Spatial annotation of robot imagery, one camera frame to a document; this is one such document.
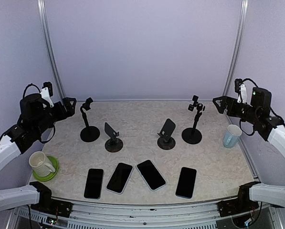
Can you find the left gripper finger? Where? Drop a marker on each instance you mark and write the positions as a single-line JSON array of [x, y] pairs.
[[69, 102], [70, 112]]

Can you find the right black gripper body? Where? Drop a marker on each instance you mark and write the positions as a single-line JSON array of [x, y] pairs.
[[235, 112]]

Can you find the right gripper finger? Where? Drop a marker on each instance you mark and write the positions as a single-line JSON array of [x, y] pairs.
[[222, 100], [221, 108]]

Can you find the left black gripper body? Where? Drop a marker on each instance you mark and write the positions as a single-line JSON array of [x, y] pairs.
[[60, 115]]

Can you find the black pole phone stand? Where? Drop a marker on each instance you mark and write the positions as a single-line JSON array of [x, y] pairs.
[[89, 133], [192, 135]]

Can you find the folding plate phone stand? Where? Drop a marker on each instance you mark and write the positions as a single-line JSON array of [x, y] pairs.
[[165, 140], [113, 144]]

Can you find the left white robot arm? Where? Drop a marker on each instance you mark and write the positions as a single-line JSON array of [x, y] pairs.
[[38, 114]]

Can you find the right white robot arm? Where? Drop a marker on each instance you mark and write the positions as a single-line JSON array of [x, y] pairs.
[[271, 129]]

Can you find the light blue mug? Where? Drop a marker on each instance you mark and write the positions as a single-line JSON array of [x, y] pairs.
[[231, 136]]

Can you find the green saucer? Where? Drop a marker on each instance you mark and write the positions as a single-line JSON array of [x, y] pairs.
[[55, 164]]

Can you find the cream ribbed mug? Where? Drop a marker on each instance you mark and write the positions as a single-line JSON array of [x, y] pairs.
[[41, 164]]

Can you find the leftmost black smartphone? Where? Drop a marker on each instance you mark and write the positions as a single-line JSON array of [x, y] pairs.
[[93, 184]]

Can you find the black smartphone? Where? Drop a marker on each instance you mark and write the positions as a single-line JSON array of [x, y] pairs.
[[186, 183], [151, 175], [119, 178], [93, 184]]

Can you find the rightmost black smartphone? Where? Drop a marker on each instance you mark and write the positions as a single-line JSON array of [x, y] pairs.
[[186, 183]]

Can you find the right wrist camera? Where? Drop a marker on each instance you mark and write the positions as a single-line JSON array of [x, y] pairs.
[[240, 89]]

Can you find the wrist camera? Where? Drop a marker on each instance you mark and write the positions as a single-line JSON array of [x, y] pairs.
[[47, 92], [240, 89]]

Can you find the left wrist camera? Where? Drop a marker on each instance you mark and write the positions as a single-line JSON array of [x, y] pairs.
[[47, 92]]

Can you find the right aluminium frame post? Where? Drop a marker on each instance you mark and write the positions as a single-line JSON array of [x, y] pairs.
[[237, 45]]

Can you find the aluminium frame post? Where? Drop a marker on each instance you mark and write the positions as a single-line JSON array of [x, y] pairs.
[[237, 45], [49, 47]]

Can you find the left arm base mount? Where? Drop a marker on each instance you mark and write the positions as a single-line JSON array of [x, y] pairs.
[[48, 205]]

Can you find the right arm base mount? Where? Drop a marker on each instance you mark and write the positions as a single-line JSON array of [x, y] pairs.
[[240, 204]]

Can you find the left aluminium frame post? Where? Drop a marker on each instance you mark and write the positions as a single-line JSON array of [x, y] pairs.
[[49, 47]]

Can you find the front aluminium rail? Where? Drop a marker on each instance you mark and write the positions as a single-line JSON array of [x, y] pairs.
[[87, 215]]

